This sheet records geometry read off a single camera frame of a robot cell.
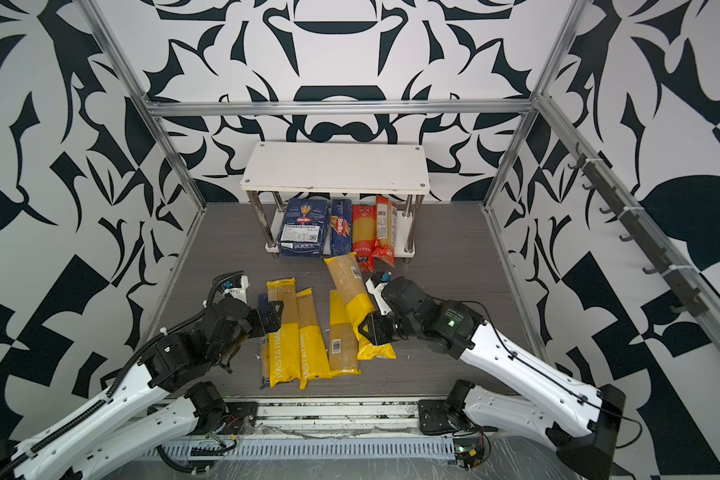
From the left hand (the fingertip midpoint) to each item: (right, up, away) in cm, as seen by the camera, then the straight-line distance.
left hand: (269, 302), depth 73 cm
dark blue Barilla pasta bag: (+4, +18, +23) cm, 30 cm away
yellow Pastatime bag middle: (+9, -17, +9) cm, 21 cm away
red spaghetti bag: (+23, +16, +26) cm, 39 cm away
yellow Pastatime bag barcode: (+22, 0, -5) cm, 22 cm away
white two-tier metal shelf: (+15, +42, +45) cm, 64 cm away
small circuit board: (+48, -35, -2) cm, 59 cm away
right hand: (+22, -5, -5) cm, 23 cm away
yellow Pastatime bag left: (+2, -17, +5) cm, 18 cm away
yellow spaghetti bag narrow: (+17, -14, +10) cm, 24 cm away
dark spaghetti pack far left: (-3, -18, +7) cm, 19 cm away
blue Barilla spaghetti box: (+16, +19, +26) cm, 36 cm away
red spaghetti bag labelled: (+31, +24, +31) cm, 50 cm away
